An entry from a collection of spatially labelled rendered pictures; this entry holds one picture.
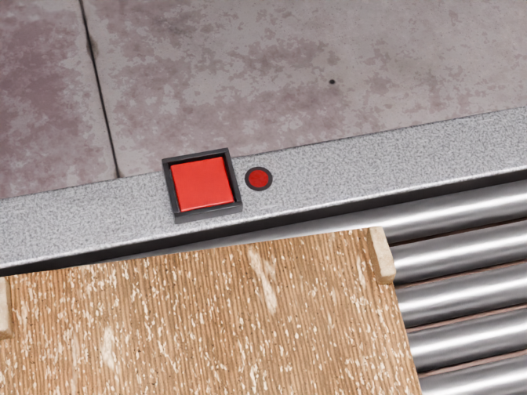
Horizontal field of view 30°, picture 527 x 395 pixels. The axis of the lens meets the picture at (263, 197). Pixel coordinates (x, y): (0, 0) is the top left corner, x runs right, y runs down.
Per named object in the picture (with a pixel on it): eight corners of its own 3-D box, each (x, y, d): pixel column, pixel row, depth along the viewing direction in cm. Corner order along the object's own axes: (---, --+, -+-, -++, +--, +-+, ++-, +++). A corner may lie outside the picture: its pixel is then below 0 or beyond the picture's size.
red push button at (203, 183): (169, 171, 110) (169, 164, 109) (222, 161, 111) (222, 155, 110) (180, 217, 108) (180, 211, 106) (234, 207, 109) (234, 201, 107)
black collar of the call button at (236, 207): (161, 166, 111) (161, 158, 109) (227, 154, 112) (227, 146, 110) (175, 225, 107) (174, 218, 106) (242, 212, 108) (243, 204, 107)
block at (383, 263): (364, 237, 105) (368, 225, 103) (380, 234, 106) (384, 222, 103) (376, 287, 103) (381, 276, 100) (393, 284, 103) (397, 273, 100)
